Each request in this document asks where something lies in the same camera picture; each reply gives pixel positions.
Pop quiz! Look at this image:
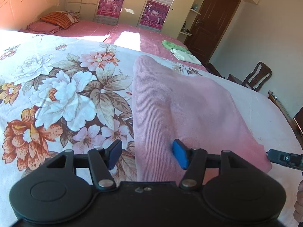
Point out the person right hand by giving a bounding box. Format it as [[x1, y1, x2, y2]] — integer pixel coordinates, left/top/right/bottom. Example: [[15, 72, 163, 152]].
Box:
[[293, 181, 303, 223]]

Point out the peach curved headboard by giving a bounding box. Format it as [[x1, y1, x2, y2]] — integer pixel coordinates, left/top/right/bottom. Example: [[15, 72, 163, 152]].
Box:
[[1, 0, 60, 31]]

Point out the orange striped pillow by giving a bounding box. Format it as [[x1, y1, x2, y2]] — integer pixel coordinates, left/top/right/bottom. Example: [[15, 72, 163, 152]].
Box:
[[40, 11, 78, 29]]

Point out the lower right pink poster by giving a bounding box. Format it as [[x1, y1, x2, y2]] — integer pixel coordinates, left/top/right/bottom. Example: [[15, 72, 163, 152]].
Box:
[[139, 0, 169, 33]]

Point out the white floral bed sheet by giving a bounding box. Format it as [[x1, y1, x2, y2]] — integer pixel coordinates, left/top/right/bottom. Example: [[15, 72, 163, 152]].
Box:
[[1, 30, 302, 226]]

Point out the lower left pink poster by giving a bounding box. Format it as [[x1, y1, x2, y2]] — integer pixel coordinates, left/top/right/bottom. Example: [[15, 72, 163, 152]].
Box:
[[94, 0, 124, 26]]

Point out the pink pillow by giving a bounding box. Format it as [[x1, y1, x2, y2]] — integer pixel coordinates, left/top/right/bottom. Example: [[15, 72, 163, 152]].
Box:
[[24, 20, 62, 35]]

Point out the pink long-sleeve sweater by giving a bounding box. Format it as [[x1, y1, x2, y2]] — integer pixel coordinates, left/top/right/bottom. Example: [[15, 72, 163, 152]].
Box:
[[131, 55, 272, 182]]

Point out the white folded cloth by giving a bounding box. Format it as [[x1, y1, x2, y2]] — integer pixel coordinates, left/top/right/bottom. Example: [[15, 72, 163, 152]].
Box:
[[171, 49, 202, 66]]

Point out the pink checked bed cover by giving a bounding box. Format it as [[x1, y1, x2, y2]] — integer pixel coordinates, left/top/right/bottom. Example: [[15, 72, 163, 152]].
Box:
[[18, 19, 209, 73]]

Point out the cream wardrobe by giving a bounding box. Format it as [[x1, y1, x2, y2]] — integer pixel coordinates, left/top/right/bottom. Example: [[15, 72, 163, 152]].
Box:
[[65, 0, 203, 41]]

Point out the dark brown door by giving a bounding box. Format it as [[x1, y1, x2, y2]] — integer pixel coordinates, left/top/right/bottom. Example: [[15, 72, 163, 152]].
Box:
[[184, 0, 241, 65]]

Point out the green folded cloth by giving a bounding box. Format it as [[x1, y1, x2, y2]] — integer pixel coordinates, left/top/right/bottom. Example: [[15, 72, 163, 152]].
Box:
[[162, 40, 190, 53]]

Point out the dark wooden chair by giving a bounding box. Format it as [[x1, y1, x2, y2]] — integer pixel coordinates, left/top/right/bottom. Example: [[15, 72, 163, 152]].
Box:
[[227, 61, 273, 92]]

